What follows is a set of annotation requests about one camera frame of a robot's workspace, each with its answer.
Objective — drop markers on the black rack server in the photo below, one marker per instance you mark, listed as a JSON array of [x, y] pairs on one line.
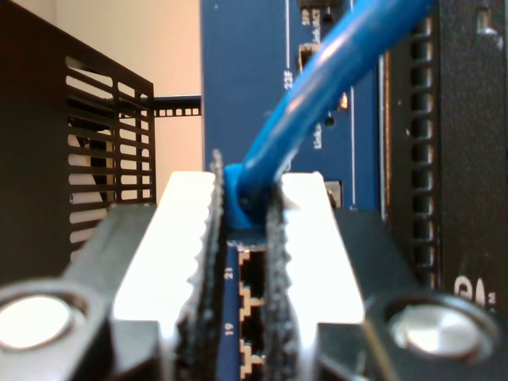
[[468, 158]]

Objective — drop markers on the black vented metal panel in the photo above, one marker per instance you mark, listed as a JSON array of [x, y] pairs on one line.
[[31, 119]]

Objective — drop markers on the black rack frame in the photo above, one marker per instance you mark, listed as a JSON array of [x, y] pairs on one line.
[[174, 99]]

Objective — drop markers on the blue network switch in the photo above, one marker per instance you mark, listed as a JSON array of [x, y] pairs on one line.
[[246, 59]]

